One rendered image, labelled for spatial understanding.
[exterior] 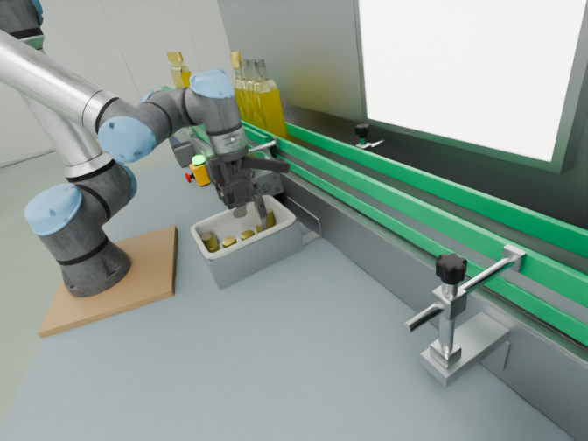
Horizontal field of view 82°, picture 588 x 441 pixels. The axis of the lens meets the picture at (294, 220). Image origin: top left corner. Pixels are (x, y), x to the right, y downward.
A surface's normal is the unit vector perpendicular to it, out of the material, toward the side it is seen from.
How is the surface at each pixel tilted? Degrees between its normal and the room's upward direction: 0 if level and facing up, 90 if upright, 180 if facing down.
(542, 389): 90
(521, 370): 90
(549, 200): 90
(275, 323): 0
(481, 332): 0
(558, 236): 90
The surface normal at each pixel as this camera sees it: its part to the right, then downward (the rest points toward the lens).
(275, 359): -0.19, -0.83
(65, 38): 0.47, 0.39
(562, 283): -0.86, 0.40
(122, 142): -0.21, 0.58
